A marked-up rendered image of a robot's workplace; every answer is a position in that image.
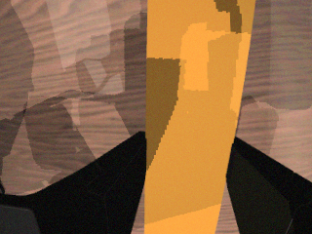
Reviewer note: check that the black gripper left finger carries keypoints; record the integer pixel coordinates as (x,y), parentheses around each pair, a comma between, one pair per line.
(101,198)

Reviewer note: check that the orange bar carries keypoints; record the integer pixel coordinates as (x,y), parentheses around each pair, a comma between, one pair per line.
(196,65)

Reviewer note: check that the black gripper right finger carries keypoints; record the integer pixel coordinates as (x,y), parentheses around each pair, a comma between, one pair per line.
(267,197)

